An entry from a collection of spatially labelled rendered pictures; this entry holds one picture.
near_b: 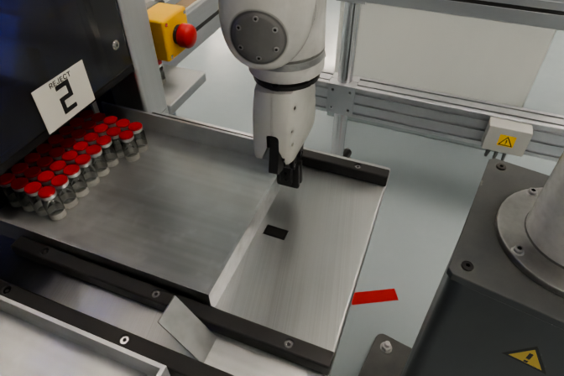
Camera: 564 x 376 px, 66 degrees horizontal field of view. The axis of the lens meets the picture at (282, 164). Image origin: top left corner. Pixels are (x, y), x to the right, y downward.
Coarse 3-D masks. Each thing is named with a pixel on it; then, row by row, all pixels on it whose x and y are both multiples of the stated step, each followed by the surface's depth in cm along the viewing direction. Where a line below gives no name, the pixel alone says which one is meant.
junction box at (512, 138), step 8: (496, 120) 132; (504, 120) 132; (488, 128) 131; (496, 128) 130; (504, 128) 129; (512, 128) 128; (520, 128) 128; (528, 128) 128; (488, 136) 132; (496, 136) 131; (504, 136) 130; (512, 136) 129; (520, 136) 128; (528, 136) 128; (488, 144) 134; (496, 144) 133; (504, 144) 132; (512, 144) 131; (520, 144) 130; (504, 152) 134; (512, 152) 133; (520, 152) 132
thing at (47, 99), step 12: (72, 72) 55; (84, 72) 57; (48, 84) 52; (72, 84) 55; (84, 84) 57; (36, 96) 51; (48, 96) 52; (60, 96) 54; (72, 96) 56; (84, 96) 58; (48, 108) 53; (60, 108) 54; (48, 120) 53; (60, 120) 55
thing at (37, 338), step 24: (0, 312) 48; (24, 312) 45; (0, 336) 46; (24, 336) 46; (48, 336) 46; (72, 336) 44; (96, 336) 42; (0, 360) 44; (24, 360) 44; (48, 360) 44; (72, 360) 44; (96, 360) 44; (120, 360) 43; (144, 360) 40
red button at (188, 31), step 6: (180, 24) 72; (186, 24) 72; (180, 30) 71; (186, 30) 71; (192, 30) 72; (180, 36) 71; (186, 36) 71; (192, 36) 73; (180, 42) 72; (186, 42) 72; (192, 42) 73; (186, 48) 73
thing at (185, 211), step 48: (192, 144) 69; (240, 144) 67; (96, 192) 61; (144, 192) 61; (192, 192) 61; (240, 192) 61; (48, 240) 52; (96, 240) 55; (144, 240) 55; (192, 240) 55; (240, 240) 51; (192, 288) 46
